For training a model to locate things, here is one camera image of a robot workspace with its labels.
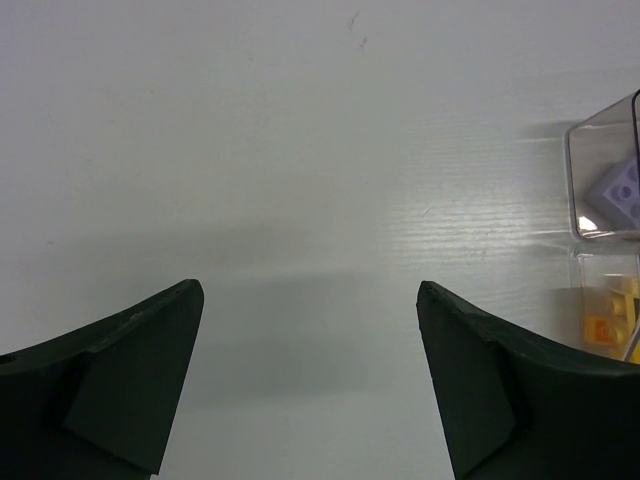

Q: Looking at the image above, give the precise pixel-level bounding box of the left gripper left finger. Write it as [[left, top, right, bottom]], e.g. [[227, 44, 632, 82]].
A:
[[1, 279, 204, 479]]

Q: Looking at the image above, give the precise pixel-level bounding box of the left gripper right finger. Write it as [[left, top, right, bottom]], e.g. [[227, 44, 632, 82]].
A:
[[416, 281, 639, 479]]

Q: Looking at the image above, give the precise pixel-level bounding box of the lilac lego brick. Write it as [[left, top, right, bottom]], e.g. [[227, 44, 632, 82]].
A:
[[585, 158, 639, 231]]

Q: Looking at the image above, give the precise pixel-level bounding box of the small orange lego plate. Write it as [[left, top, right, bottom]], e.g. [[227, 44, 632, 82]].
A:
[[583, 316, 625, 348]]

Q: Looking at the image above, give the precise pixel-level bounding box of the long yellow lego plate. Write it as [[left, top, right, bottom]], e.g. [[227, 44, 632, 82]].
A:
[[608, 275, 639, 332]]

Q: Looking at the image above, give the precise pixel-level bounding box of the clear small container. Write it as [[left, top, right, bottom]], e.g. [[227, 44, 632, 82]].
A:
[[572, 243, 639, 365]]

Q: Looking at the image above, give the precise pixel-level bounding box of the clear long container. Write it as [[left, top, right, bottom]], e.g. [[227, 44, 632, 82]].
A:
[[565, 91, 639, 242]]

